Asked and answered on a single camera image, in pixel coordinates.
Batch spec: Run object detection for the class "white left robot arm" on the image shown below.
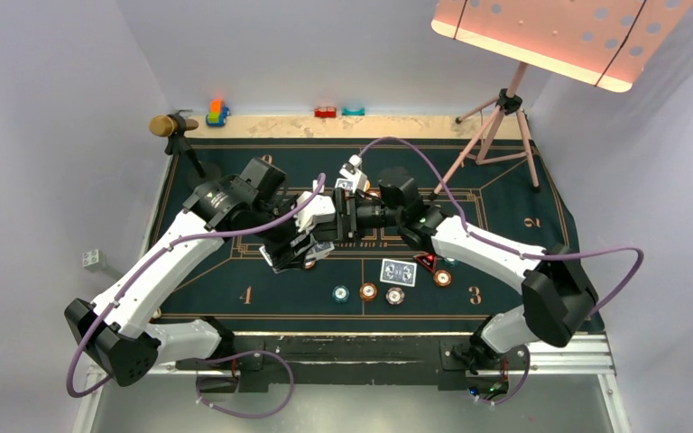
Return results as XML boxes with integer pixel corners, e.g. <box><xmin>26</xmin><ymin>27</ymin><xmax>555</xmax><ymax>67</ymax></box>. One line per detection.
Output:
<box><xmin>64</xmin><ymin>158</ymin><xmax>327</xmax><ymax>397</ymax></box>

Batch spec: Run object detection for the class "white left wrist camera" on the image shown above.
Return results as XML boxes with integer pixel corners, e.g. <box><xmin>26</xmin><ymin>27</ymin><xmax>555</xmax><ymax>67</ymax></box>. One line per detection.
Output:
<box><xmin>294</xmin><ymin>191</ymin><xmax>336</xmax><ymax>233</ymax></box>

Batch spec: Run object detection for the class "pink blue chip stack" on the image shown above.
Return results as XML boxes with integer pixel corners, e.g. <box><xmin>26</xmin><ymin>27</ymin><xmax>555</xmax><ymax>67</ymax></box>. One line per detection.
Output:
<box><xmin>385</xmin><ymin>287</ymin><xmax>405</xmax><ymax>306</ymax></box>

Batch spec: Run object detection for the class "green blue chip stack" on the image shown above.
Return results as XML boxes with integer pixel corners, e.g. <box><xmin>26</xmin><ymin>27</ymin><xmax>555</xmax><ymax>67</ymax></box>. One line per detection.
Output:
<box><xmin>332</xmin><ymin>285</ymin><xmax>350</xmax><ymax>303</ymax></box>

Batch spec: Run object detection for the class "dark green poker mat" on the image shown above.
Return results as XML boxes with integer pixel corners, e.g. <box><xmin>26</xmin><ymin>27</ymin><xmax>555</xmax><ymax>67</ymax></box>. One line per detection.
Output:
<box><xmin>162</xmin><ymin>138</ymin><xmax>579</xmax><ymax>333</ymax></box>

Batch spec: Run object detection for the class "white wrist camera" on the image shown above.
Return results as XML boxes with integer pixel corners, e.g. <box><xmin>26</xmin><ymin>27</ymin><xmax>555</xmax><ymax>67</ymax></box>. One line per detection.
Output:
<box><xmin>294</xmin><ymin>191</ymin><xmax>336</xmax><ymax>233</ymax></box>
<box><xmin>337</xmin><ymin>154</ymin><xmax>370</xmax><ymax>192</ymax></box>

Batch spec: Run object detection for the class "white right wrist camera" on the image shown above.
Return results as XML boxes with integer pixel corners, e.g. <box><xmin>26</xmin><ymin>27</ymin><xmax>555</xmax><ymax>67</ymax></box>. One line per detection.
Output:
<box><xmin>337</xmin><ymin>154</ymin><xmax>370</xmax><ymax>192</ymax></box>

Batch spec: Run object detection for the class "pink music stand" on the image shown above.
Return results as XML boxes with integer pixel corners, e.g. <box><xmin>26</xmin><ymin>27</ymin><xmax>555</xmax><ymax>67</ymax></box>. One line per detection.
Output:
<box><xmin>430</xmin><ymin>0</ymin><xmax>693</xmax><ymax>188</ymax></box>

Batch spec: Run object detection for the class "orange green toy block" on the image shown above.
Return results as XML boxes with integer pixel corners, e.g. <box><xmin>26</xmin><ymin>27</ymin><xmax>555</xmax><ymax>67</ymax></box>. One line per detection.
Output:
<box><xmin>205</xmin><ymin>99</ymin><xmax>230</xmax><ymax>127</ymax></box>

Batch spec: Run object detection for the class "red black all-in triangle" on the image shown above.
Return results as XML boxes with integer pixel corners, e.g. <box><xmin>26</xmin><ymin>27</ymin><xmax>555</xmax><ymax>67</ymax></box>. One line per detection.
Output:
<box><xmin>414</xmin><ymin>253</ymin><xmax>437</xmax><ymax>273</ymax></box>

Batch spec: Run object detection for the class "gold microphone on stand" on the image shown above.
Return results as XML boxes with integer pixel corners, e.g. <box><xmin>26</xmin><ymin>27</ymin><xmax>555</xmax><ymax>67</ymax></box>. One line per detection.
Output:
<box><xmin>149</xmin><ymin>111</ymin><xmax>222</xmax><ymax>190</ymax></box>

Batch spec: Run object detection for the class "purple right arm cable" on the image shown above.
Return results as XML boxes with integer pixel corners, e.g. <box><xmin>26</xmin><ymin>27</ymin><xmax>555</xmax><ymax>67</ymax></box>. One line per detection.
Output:
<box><xmin>358</xmin><ymin>137</ymin><xmax>645</xmax><ymax>406</ymax></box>

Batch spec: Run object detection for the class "blue back playing card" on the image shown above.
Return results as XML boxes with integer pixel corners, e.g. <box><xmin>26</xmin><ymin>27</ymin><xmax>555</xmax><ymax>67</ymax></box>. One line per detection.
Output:
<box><xmin>334</xmin><ymin>178</ymin><xmax>354</xmax><ymax>193</ymax></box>

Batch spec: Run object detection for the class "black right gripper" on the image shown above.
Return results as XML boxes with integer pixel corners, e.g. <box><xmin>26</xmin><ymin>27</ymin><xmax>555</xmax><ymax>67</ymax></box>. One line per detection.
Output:
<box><xmin>313</xmin><ymin>186</ymin><xmax>404</xmax><ymax>244</ymax></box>

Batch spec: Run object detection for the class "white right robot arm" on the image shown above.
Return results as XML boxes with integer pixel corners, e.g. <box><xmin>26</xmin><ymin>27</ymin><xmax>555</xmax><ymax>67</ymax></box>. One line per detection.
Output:
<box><xmin>336</xmin><ymin>162</ymin><xmax>599</xmax><ymax>371</ymax></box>

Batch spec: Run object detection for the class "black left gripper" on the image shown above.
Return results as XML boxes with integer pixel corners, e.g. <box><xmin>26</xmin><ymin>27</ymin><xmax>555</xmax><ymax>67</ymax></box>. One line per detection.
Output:
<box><xmin>247</xmin><ymin>193</ymin><xmax>317</xmax><ymax>269</ymax></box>

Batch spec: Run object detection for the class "red toy block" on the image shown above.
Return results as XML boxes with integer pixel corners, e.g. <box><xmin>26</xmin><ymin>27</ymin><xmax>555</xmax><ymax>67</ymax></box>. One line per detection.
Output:
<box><xmin>313</xmin><ymin>106</ymin><xmax>338</xmax><ymax>118</ymax></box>

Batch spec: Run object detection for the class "orange red chip stack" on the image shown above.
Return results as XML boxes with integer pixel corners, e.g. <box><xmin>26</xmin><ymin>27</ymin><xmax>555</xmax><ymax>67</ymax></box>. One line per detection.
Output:
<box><xmin>359</xmin><ymin>282</ymin><xmax>378</xmax><ymax>301</ymax></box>

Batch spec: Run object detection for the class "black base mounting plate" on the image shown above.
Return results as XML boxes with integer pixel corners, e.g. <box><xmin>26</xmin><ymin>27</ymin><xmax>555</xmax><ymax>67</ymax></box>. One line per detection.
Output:
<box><xmin>176</xmin><ymin>332</ymin><xmax>529</xmax><ymax>395</ymax></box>

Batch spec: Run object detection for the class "grey lego brick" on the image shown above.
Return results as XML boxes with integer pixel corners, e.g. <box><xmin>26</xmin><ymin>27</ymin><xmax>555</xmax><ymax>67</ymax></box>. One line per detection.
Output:
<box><xmin>82</xmin><ymin>249</ymin><xmax>107</xmax><ymax>272</ymax></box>

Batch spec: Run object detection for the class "teal toy block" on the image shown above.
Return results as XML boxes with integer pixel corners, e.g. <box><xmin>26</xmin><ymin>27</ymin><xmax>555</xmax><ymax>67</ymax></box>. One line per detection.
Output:
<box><xmin>341</xmin><ymin>105</ymin><xmax>365</xmax><ymax>116</ymax></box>

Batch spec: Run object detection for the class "blue white card deck box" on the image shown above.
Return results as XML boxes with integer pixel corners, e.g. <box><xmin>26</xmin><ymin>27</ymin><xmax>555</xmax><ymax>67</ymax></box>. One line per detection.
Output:
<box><xmin>259</xmin><ymin>242</ymin><xmax>335</xmax><ymax>273</ymax></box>

